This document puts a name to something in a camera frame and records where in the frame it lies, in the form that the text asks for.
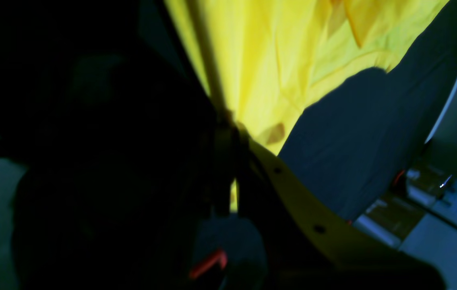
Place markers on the red blue clamp bottom right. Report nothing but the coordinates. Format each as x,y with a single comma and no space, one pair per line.
215,260

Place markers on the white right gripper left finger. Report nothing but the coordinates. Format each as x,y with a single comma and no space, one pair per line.
223,163

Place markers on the yellow t-shirt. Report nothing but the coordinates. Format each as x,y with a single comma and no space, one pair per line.
276,56

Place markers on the black table cloth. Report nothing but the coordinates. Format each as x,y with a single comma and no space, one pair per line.
357,137

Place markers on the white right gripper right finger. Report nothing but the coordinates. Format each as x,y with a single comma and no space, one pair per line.
310,248

